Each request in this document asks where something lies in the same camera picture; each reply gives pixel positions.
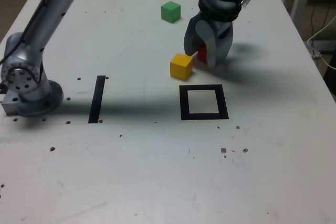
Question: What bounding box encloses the green cube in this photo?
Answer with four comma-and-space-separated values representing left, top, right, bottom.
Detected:
161, 1, 182, 24

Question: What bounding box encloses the black tape square outline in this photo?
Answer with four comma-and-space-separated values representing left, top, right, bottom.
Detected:
178, 84, 229, 121

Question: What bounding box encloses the white cable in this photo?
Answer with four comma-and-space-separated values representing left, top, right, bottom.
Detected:
307, 16, 336, 70

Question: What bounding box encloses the white floor bar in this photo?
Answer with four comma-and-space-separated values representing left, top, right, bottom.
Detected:
311, 39, 336, 51

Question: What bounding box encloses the yellow cube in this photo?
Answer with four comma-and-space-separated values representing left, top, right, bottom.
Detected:
170, 53, 194, 81

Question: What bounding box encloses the red cube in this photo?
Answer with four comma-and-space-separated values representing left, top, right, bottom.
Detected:
197, 45, 208, 63

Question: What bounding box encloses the black tape strip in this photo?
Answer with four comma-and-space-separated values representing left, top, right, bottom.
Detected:
88, 75, 106, 124

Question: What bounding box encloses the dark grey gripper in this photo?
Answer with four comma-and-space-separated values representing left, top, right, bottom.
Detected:
183, 13, 234, 68

